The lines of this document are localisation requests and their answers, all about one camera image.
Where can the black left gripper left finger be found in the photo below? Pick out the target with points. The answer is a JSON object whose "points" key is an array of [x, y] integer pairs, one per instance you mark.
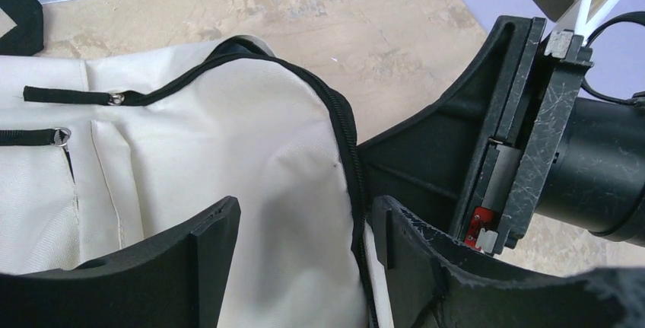
{"points": [[176, 278]]}

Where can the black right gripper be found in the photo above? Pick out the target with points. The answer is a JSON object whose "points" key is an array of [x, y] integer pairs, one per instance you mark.
{"points": [[474, 163]]}

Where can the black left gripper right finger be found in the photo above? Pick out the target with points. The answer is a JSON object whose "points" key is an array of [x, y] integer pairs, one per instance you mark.
{"points": [[434, 280]]}

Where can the beige canvas backpack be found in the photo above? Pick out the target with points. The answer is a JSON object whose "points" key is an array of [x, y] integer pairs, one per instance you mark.
{"points": [[99, 155]]}

